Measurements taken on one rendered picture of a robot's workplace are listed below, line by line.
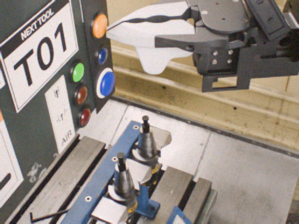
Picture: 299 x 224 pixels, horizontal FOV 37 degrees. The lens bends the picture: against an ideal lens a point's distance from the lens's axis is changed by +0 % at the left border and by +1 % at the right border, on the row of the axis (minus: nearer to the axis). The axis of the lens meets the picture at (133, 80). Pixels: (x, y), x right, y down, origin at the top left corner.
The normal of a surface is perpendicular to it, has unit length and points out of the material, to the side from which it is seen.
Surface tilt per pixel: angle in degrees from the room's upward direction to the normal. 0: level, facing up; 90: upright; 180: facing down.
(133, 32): 42
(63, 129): 90
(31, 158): 90
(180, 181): 0
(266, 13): 90
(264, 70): 90
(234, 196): 24
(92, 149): 0
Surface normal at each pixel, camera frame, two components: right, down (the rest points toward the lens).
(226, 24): -0.04, -0.76
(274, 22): 0.08, 0.65
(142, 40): -0.33, 0.63
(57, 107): 0.89, 0.26
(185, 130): -0.23, -0.43
